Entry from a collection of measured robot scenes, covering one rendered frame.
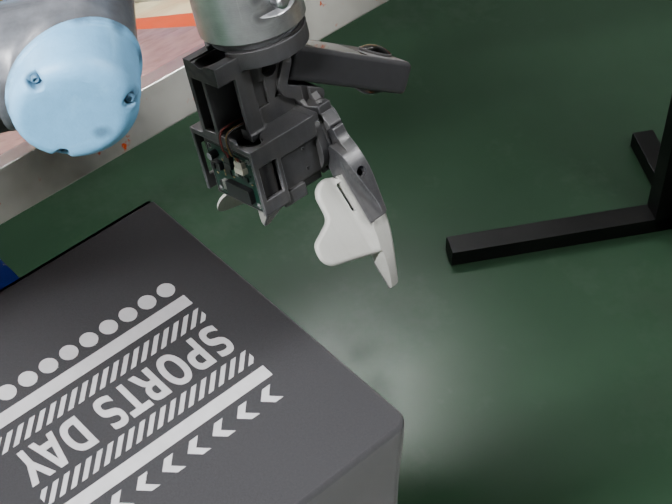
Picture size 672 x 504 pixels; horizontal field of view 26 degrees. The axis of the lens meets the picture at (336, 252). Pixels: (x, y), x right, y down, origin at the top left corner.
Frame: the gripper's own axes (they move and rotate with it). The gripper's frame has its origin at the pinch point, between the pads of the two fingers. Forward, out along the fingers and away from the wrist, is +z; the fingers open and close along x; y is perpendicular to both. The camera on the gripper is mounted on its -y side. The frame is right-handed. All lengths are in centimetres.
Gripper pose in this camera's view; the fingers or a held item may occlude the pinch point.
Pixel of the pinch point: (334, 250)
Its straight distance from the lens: 111.1
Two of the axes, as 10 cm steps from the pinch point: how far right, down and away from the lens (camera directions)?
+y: -7.4, 4.9, -4.6
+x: 6.5, 3.2, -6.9
